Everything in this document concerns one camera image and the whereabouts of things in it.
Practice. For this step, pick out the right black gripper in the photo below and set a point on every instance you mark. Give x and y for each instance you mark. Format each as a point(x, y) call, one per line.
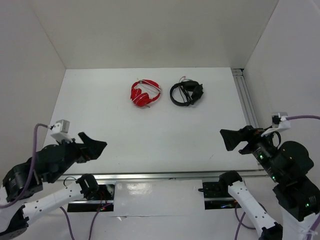
point(250, 133)

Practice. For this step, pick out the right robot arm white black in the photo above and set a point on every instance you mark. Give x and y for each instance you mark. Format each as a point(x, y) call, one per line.
point(287, 165)

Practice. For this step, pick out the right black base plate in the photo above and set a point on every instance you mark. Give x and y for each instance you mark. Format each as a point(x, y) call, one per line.
point(215, 198)

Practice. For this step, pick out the red headphones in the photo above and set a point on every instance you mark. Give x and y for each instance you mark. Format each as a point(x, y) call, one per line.
point(142, 99)

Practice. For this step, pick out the black headphones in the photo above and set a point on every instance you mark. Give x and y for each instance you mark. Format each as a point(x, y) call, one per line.
point(191, 89)

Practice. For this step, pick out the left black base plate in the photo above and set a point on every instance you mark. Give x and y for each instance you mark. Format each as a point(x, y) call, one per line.
point(103, 200)

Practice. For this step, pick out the aluminium rail right side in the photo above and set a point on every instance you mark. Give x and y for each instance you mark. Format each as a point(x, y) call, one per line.
point(244, 97)

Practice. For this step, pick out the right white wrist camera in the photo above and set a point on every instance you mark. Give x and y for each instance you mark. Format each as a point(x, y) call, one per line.
point(277, 123)

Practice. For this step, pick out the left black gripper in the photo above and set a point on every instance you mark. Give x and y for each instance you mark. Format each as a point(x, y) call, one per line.
point(92, 149)

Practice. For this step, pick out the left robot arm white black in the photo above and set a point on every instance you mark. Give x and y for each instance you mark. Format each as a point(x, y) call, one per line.
point(20, 205)

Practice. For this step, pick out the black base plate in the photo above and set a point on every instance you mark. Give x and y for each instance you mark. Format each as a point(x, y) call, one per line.
point(215, 198)
point(103, 200)

